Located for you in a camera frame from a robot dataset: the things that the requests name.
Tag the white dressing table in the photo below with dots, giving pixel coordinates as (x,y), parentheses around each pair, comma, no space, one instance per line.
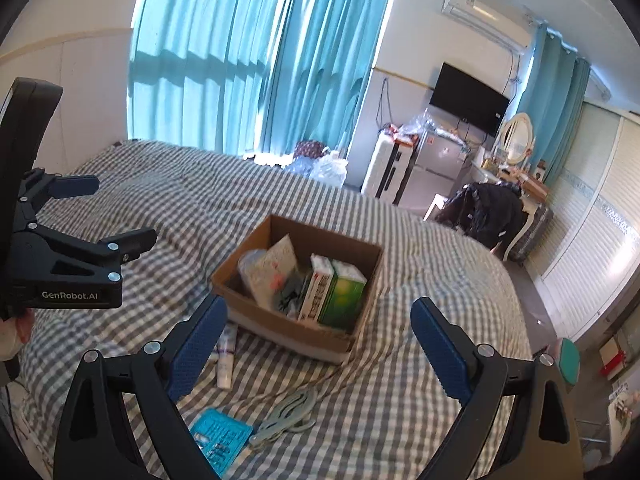
(537,215)

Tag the black wall television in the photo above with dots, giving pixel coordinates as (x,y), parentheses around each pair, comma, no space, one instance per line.
(467,97)

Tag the blue printed packet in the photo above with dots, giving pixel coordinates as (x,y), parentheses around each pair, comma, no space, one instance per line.
(222,432)

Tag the green medicine box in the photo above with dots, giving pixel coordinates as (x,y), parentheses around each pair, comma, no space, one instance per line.
(345,295)

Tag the white tube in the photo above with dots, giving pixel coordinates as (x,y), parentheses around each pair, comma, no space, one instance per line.
(226,360)

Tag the grey checked blanket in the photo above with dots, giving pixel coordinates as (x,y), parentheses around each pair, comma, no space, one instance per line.
(175,200)

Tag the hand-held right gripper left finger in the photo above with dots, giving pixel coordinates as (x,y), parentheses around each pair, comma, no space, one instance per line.
(197,347)

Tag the person's left hand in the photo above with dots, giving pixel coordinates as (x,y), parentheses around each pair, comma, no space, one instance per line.
(22,331)

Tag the white green product box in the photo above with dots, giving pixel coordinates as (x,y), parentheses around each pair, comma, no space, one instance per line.
(315,290)

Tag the clear round container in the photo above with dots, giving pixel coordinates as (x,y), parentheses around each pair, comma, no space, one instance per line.
(248,267)

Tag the silver fridge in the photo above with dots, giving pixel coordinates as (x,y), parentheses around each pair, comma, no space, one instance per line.
(437,170)

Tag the brown cardboard box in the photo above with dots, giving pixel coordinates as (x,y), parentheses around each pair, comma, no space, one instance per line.
(300,337)

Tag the narrow teal curtain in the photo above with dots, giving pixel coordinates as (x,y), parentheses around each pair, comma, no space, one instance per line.
(555,100)

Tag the clear plastic bags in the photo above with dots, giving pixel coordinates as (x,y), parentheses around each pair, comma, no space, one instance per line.
(327,167)

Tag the white louvred wardrobe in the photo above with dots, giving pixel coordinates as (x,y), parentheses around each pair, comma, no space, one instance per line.
(595,220)

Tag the white air conditioner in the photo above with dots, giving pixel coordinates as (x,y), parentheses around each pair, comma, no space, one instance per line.
(482,17)

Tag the dark foil packet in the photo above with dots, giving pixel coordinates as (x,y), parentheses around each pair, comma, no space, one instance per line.
(289,291)

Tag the black jacket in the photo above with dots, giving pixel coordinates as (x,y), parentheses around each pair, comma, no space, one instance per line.
(487,210)

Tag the teal round object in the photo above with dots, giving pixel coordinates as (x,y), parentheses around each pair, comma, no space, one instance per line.
(570,362)

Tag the oval white mirror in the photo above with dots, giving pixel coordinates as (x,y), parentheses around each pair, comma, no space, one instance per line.
(515,135)

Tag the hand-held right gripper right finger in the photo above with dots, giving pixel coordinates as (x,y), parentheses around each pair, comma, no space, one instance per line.
(440,347)

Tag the red box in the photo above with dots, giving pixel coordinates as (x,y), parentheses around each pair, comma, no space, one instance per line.
(612,357)

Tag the white plastic pouch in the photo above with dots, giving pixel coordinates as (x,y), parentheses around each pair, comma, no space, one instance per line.
(272,270)

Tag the white suitcase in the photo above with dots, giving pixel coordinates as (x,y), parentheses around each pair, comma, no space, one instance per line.
(382,167)

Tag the grey green clip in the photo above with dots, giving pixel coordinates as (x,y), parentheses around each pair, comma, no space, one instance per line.
(287,410)

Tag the wide teal curtain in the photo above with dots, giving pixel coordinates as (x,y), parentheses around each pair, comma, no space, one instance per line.
(225,60)

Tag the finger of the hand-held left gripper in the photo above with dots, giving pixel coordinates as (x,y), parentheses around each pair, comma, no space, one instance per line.
(132,241)
(75,186)

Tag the clear plastic bag with goods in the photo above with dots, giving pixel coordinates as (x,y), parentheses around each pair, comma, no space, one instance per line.
(425,125)

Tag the dark red patterned bag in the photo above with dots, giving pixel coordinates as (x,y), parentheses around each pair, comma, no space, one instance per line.
(310,149)

